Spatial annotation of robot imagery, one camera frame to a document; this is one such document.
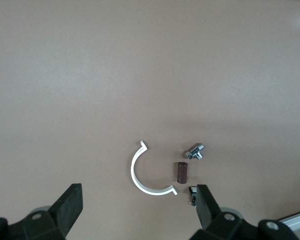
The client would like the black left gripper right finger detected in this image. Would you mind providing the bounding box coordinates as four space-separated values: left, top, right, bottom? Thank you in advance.
191 184 300 240

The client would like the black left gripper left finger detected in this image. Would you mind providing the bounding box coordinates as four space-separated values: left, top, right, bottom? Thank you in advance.
0 183 83 240

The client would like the brown ribbed block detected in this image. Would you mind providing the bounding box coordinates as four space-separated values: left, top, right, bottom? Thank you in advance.
175 161 189 185

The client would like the silver metal fitting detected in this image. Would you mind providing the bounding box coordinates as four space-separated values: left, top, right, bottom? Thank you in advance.
184 142 206 161

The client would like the black switch white face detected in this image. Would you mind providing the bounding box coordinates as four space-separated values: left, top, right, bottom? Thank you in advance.
188 185 199 208

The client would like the white half ring clamp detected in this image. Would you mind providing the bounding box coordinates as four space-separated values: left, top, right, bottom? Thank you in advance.
130 140 178 197

